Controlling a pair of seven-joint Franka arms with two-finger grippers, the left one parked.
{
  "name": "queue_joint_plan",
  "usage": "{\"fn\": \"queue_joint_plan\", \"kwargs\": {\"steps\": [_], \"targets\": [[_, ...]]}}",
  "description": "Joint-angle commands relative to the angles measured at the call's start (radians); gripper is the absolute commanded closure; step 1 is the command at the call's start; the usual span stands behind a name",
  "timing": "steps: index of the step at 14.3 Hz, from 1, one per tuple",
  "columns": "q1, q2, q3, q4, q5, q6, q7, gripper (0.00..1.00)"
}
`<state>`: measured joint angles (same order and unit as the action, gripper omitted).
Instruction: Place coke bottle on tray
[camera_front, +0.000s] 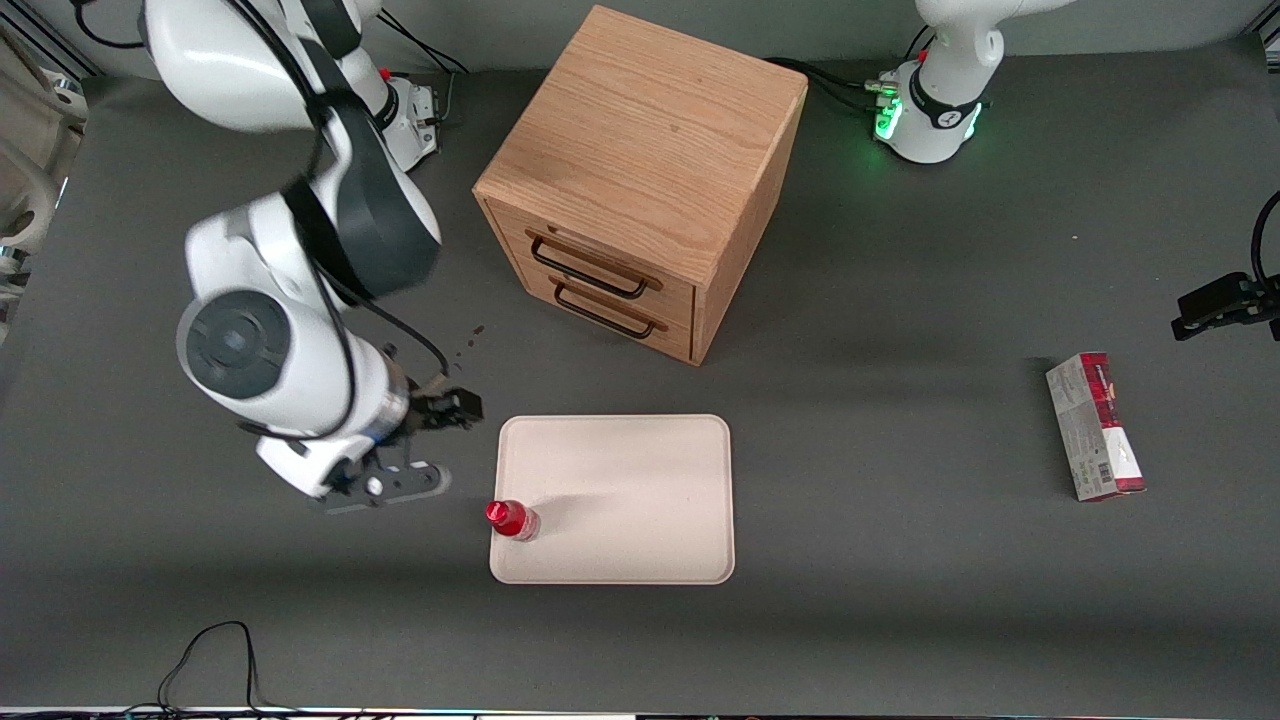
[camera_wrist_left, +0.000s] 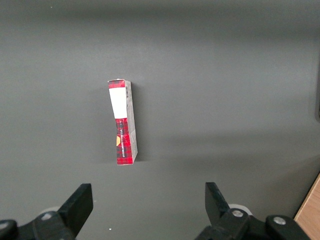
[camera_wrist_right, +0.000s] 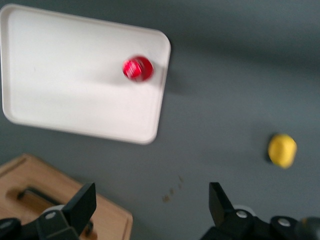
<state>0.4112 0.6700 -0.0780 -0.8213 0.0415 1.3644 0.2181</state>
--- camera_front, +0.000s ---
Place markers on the narrow wooden drawer front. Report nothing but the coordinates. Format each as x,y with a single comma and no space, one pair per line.
675,338

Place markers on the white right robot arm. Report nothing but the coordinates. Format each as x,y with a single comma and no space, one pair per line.
260,350

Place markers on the aluminium frame profile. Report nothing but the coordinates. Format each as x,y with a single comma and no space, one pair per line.
70,55
1270,38

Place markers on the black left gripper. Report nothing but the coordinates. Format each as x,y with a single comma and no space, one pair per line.
1222,303

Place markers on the wide wooden drawer front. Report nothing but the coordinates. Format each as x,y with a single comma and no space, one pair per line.
675,297

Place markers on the red and grey carton box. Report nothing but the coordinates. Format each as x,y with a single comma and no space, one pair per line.
1095,430

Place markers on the beige plastic equipment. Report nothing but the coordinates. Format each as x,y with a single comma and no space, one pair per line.
40,130

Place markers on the beige rectangular tray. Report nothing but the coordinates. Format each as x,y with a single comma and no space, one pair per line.
620,500

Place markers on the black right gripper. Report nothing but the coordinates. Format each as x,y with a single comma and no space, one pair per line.
432,411

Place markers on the wooden drawer cabinet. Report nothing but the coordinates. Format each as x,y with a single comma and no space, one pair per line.
650,130

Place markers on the red coke bottle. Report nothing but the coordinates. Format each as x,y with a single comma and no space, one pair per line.
515,522

